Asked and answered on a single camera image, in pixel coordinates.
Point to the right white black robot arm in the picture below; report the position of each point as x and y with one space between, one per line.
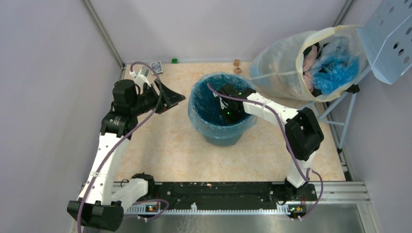
300 127

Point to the lower small wooden block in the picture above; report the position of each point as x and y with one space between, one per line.
237 70

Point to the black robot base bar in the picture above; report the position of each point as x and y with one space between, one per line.
229 195

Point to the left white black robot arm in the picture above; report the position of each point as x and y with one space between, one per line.
97 206

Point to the perforated white metal panel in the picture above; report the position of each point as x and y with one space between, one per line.
386 39

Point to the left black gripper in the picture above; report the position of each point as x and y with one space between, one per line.
167 98

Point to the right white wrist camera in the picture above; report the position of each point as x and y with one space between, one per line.
222 103

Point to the small wooden block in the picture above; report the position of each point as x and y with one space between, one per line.
237 70
236 62

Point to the large translucent stuffed bag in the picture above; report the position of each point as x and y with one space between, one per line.
283 68

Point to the blue plastic trash bag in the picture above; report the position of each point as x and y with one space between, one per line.
204 110

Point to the white slotted cable duct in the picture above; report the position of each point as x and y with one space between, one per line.
143 209

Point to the teal plastic trash bin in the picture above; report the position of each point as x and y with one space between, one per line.
228 139

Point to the playing card deck box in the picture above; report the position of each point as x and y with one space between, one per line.
156 67

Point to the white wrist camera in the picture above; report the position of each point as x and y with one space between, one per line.
222 103
141 78

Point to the blue bags inside large bag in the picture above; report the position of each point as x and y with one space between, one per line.
334 67

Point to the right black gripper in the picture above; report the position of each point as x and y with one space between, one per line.
228 121

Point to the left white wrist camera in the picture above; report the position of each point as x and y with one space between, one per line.
141 78

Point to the upper small wooden block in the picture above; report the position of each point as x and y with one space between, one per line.
236 62

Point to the aluminium frame post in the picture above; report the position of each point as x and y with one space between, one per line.
102 32

